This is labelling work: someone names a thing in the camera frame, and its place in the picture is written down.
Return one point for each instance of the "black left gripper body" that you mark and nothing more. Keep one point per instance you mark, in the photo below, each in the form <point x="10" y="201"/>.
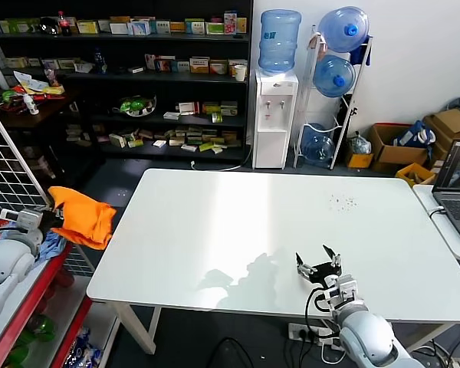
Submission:
<point x="51" y="222"/>

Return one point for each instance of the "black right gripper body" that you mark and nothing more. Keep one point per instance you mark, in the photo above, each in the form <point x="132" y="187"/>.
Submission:
<point x="326" y="274"/>

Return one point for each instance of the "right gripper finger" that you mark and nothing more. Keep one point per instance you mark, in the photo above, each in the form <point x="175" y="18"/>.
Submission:
<point x="304" y="266"/>
<point x="335" y="257"/>

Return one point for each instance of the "orange t-shirt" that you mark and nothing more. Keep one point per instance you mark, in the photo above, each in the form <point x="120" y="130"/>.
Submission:
<point x="82" y="220"/>

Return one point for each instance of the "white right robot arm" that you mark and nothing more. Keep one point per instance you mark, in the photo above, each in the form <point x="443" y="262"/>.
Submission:
<point x="368" y="337"/>

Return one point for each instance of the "light blue crumpled cloth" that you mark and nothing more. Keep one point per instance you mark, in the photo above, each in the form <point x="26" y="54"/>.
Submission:
<point x="51" y="247"/>

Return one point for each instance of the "scattered small crumbs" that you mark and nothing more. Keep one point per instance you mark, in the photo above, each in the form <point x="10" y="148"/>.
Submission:
<point x="343" y="202"/>

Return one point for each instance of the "white power strip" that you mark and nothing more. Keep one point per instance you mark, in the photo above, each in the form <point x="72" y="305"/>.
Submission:
<point x="318" y="334"/>

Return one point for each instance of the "red framed cart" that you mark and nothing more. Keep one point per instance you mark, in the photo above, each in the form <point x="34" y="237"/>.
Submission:
<point x="27" y="293"/>

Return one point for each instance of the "small yellow cardboard box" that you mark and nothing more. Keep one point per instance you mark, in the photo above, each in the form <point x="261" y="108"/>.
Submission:
<point x="358" y="160"/>

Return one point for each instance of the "dark wooden table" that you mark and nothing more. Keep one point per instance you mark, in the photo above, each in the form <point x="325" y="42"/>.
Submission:
<point x="42" y="115"/>

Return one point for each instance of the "green bottle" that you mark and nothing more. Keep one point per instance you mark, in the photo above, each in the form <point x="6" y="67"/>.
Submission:
<point x="42" y="329"/>

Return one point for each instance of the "empty tilted blue water jug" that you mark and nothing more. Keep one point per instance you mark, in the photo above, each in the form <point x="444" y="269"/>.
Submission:
<point x="318" y="147"/>

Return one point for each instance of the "black rounded floor object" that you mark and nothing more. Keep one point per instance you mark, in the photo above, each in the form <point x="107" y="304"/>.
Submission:
<point x="230" y="354"/>

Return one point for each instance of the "yellow plastic bin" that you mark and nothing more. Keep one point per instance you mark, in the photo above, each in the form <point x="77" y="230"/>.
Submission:
<point x="414" y="172"/>

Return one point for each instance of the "white plastic bottle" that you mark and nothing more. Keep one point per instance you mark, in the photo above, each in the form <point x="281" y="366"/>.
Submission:
<point x="31" y="106"/>

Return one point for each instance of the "open brown cardboard box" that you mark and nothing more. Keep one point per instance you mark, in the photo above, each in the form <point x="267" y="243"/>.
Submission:
<point x="400" y="155"/>

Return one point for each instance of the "grey laptop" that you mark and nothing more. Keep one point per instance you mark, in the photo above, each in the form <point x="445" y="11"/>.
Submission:
<point x="458" y="199"/>

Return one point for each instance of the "black folded stand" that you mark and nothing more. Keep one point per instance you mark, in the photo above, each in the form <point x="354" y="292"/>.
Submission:
<point x="345" y="115"/>

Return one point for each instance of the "bowl of green fruit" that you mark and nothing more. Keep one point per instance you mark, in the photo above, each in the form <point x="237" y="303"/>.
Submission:
<point x="136" y="106"/>

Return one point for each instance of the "blue white bag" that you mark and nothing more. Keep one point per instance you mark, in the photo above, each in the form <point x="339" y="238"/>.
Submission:
<point x="412" y="136"/>

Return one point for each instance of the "purple drink bottle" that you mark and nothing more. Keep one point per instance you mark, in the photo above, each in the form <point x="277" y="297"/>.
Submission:
<point x="51" y="76"/>

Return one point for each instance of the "white water dispenser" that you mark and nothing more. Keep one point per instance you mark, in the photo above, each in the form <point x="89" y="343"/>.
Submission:
<point x="270" y="122"/>

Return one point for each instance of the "dark blue drink bottle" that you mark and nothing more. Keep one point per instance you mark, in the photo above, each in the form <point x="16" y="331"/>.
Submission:
<point x="99" y="63"/>

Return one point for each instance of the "white metal jug rack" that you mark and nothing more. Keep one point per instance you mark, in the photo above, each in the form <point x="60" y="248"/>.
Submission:
<point x="358" y="86"/>

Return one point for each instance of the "black shelving unit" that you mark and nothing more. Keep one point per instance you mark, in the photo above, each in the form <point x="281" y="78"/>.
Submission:
<point x="168" y="88"/>

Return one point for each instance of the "closed brown cardboard box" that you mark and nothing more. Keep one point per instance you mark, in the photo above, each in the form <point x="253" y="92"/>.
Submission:
<point x="452" y="122"/>

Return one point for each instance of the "medium tilted blue water jug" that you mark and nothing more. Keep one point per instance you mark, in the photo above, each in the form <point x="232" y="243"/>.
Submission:
<point x="331" y="76"/>

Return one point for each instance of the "cola bottle red cap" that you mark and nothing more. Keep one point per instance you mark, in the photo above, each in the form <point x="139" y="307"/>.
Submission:
<point x="64" y="25"/>

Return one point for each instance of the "yellow white medicine box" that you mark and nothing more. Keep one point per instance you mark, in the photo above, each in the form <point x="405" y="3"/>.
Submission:
<point x="87" y="27"/>

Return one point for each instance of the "white paper cup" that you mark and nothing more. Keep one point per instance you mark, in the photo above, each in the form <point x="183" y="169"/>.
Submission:
<point x="240" y="73"/>

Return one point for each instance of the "blue white medicine box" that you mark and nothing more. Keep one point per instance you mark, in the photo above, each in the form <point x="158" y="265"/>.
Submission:
<point x="141" y="28"/>

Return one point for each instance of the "orange white medicine box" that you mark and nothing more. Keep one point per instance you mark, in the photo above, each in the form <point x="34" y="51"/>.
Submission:
<point x="199" y="66"/>

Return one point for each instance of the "upright blue water jug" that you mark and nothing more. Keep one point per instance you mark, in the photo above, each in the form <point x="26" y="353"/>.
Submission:
<point x="279" y="42"/>

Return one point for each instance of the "large tilted blue water jug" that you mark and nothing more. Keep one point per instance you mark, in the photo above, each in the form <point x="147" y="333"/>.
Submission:
<point x="341" y="28"/>

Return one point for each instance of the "green white medicine box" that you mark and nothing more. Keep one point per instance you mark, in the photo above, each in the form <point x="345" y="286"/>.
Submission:
<point x="214" y="29"/>

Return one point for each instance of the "tall colourful carton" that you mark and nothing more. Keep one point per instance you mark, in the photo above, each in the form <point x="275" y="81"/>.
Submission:
<point x="230" y="23"/>

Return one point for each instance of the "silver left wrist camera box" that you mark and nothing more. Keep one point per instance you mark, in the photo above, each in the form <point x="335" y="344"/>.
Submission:
<point x="28" y="219"/>

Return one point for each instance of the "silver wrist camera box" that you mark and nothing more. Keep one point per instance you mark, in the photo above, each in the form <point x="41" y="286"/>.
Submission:
<point x="347" y="291"/>
<point x="28" y="219"/>

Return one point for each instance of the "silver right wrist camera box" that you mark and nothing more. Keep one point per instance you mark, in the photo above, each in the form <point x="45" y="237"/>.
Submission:
<point x="347" y="291"/>

